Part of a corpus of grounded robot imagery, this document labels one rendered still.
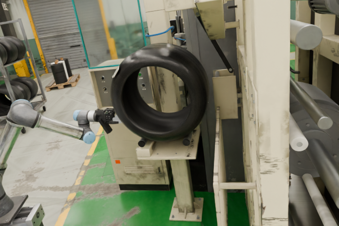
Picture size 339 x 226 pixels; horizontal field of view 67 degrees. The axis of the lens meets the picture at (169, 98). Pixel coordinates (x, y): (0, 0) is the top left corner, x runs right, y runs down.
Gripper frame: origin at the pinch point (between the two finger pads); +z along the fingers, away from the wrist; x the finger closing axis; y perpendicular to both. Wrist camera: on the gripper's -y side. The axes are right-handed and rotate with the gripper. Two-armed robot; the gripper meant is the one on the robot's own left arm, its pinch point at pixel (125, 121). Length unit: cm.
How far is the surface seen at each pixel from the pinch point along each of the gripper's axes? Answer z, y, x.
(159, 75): 17.1, 23.5, 26.9
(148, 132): 18.4, -0.6, -12.1
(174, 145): 31.3, -17.3, 4.0
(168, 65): 32, 40, -12
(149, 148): 17.6, -13.0, -9.2
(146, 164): -6, -71, 55
